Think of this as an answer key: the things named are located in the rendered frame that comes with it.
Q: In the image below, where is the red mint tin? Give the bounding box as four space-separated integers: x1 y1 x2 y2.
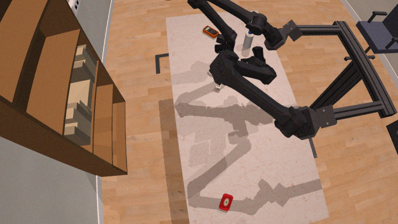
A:
219 193 233 211

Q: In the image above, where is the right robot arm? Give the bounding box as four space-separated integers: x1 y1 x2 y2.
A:
187 0 283 54

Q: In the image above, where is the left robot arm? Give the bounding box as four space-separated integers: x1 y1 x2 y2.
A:
209 46 315 138

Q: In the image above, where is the white bottle with blue cap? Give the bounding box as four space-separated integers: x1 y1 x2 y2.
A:
243 31 254 49

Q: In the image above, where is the white cube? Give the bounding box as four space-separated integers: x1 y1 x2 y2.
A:
215 84 222 91

